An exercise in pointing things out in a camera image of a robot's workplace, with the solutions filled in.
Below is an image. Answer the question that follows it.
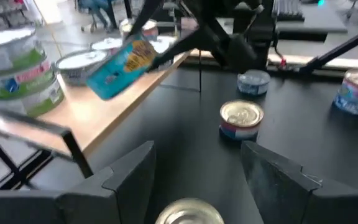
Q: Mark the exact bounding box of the gold lid red blue can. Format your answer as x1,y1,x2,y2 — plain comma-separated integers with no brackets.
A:
219,99,265,141
155,197,226,224

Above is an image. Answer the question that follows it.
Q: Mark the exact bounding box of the teal label fish can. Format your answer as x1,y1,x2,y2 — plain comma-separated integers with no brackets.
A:
85,34,158,101

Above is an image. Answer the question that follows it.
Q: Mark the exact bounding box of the dark blue fish can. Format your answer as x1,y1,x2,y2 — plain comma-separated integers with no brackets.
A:
237,68,272,96

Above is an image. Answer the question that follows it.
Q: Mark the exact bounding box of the green Bumble Bee tuna can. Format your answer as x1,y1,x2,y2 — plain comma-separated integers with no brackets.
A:
0,77,65,118
0,58,57,102
0,27,48,77

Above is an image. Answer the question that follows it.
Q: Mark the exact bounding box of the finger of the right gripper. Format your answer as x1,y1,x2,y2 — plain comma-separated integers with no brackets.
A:
150,30,229,70
126,0,164,40

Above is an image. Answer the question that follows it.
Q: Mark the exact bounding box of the wooden shelf with black frame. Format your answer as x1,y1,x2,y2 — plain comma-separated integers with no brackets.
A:
0,18,201,190

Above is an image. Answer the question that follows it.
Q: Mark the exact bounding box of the Wild Planet blue can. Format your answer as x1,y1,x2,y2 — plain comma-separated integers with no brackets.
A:
119,17,160,43

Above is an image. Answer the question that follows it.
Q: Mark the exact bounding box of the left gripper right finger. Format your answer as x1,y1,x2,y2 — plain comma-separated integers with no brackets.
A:
241,140,351,224

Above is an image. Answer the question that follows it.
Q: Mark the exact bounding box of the tuna can with silver lid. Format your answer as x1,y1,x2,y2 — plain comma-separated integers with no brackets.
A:
55,49,108,86

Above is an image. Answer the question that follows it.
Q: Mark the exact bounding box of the black keyboard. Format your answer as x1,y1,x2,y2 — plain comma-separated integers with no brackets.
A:
273,0,306,22

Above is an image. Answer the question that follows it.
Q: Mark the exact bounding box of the person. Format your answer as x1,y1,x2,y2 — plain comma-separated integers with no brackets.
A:
78,0,117,34

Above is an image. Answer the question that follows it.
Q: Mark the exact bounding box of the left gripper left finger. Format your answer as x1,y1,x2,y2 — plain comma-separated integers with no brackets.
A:
56,140,157,224

